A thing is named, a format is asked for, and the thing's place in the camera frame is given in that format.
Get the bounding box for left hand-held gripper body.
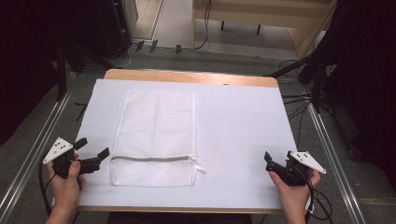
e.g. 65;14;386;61
42;136;103;180

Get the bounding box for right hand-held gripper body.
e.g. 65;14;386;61
264;150;328;188

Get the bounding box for white mesh laundry bag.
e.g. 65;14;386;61
109;90;207;189

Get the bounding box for person's right hand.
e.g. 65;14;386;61
268;169;322;216

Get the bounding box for person's left hand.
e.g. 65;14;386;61
46;152;87;213

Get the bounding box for white table mat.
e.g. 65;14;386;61
76;78;299;210

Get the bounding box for black stand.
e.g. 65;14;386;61
262;52;328;115
55;43;120;102

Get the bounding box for black curtain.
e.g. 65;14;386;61
0;0;104;147
311;0;396;190

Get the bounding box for person's dark clothing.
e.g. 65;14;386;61
106;212;254;224

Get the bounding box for wooden table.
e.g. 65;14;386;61
77;68;285;216

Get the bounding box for black cabinet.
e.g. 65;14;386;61
94;0;134;60

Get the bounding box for light wooden bench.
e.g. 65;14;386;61
191;0;339;60

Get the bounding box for metal floor rail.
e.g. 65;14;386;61
305;102;367;224
0;70;78;220

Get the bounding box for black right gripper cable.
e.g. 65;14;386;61
304;173;334;222

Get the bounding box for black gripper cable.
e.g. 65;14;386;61
37;155;59;217
304;173;334;222

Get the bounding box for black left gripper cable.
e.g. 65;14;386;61
37;155;59;217

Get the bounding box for black floor cables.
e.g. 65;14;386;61
278;59;314;147

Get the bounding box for black hanging cable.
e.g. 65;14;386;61
181;0;213;52

